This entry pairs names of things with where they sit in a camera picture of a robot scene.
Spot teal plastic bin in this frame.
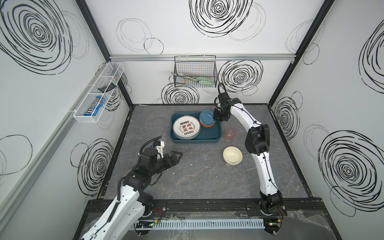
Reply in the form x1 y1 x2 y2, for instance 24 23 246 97
169 111 222 144

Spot white plate red symbols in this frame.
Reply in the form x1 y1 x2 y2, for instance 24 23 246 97
172 116 201 140

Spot black mounting rail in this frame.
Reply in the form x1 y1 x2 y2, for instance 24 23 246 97
85 197 326 217

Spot blue candy packet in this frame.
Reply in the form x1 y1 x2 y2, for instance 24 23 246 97
84 97 106 117

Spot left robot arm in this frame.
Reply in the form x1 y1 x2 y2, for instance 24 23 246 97
81 137 183 240

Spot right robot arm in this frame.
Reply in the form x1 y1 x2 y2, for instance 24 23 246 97
214 92 283 216

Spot green item in basket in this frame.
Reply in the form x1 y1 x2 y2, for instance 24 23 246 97
197 77 215 87

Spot black wire basket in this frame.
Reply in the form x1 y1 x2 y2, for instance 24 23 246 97
172 55 219 88

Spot black remote control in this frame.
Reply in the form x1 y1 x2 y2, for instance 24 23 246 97
98 83 116 94

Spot blue bowl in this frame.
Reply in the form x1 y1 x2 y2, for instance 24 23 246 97
199 110 216 125

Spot metal tongs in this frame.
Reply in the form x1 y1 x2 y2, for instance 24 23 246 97
171 72 200 83

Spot white wire shelf basket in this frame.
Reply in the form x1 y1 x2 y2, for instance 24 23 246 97
74 62 124 124

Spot pink transparent cup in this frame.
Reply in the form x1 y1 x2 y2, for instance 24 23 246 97
224 127 237 142

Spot white slotted cable duct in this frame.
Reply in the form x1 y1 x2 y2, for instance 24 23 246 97
128 218 266 232

